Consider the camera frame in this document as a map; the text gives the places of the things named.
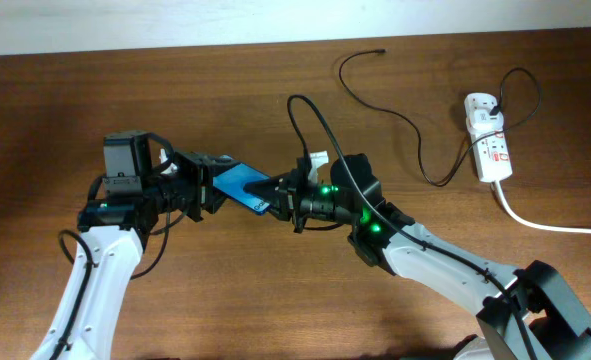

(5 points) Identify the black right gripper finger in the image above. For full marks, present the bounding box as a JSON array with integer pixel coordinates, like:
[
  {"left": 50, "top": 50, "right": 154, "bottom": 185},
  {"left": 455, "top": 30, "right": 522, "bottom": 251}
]
[
  {"left": 267, "top": 199, "right": 288, "bottom": 220},
  {"left": 243, "top": 176, "right": 288, "bottom": 196}
]

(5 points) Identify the blue Samsung Galaxy smartphone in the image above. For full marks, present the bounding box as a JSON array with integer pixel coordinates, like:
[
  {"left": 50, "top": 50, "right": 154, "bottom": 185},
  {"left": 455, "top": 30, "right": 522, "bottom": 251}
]
[{"left": 213, "top": 163, "right": 269, "bottom": 215}]

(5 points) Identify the black USB charging cable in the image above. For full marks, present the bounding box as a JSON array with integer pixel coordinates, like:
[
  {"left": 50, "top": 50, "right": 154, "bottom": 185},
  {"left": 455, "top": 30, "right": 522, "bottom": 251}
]
[{"left": 338, "top": 48, "right": 543, "bottom": 188}]

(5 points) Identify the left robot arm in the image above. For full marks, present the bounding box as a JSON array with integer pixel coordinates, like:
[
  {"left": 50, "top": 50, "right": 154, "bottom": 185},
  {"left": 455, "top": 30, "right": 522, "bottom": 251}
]
[{"left": 33, "top": 130, "right": 238, "bottom": 359}]

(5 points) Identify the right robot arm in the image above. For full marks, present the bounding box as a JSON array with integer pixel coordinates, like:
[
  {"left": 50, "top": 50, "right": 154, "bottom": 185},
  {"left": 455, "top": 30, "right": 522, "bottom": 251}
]
[{"left": 244, "top": 154, "right": 591, "bottom": 359}]

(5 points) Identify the white USB charger adapter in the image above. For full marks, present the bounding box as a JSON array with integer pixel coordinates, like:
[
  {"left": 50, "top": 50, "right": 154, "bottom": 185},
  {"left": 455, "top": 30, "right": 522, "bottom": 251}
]
[{"left": 467, "top": 108, "right": 504, "bottom": 134}]

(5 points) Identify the white power strip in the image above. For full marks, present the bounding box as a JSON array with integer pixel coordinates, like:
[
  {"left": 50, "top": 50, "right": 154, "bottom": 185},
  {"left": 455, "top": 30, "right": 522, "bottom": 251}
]
[{"left": 464, "top": 93, "right": 512, "bottom": 183}]

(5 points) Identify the black right camera cable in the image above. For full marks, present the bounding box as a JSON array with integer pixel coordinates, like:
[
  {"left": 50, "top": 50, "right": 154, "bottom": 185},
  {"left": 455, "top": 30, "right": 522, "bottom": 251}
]
[{"left": 286, "top": 94, "right": 541, "bottom": 360}]

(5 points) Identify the black camera cable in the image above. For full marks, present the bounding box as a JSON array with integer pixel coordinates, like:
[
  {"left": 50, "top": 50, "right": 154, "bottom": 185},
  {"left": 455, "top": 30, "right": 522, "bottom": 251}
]
[
  {"left": 48, "top": 189, "right": 196, "bottom": 360},
  {"left": 286, "top": 94, "right": 541, "bottom": 360}
]

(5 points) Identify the black left camera cable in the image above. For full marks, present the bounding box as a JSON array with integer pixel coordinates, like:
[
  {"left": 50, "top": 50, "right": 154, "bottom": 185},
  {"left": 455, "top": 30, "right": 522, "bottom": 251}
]
[{"left": 48, "top": 189, "right": 196, "bottom": 360}]

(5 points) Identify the white power strip cord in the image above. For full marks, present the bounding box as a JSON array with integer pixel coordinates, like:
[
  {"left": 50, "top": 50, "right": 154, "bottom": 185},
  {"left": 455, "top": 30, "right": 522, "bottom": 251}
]
[{"left": 492, "top": 180, "right": 591, "bottom": 237}]

